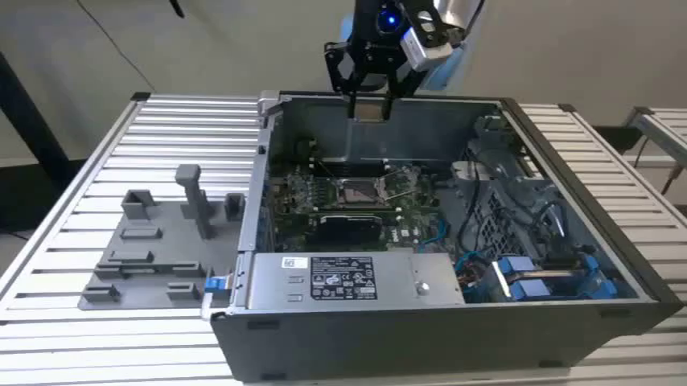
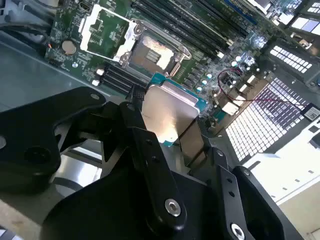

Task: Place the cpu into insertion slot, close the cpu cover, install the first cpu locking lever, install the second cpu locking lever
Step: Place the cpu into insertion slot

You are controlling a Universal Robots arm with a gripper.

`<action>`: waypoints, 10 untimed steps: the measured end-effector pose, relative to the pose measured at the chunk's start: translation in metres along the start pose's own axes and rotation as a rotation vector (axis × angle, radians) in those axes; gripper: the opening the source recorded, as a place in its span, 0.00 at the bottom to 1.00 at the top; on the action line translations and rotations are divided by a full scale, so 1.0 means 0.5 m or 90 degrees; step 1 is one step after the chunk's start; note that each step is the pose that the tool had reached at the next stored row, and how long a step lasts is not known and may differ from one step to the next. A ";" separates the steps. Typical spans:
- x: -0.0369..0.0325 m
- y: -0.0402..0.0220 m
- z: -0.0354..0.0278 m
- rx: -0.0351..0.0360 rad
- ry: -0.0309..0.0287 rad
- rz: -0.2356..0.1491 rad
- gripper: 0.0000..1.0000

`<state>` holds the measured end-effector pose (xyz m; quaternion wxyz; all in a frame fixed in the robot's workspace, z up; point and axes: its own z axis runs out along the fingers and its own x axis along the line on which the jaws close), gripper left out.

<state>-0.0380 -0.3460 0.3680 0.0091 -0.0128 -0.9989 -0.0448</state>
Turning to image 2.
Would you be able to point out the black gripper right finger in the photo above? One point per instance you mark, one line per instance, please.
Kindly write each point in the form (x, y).
(230, 200)

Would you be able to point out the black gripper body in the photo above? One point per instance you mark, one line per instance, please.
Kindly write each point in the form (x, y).
(112, 212)

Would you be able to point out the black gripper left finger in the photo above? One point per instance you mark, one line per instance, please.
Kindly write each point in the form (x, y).
(155, 160)

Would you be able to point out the silver topped CPU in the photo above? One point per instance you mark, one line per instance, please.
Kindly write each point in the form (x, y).
(170, 107)

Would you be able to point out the metal CPU socket cover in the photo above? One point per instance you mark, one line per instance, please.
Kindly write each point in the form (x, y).
(84, 37)

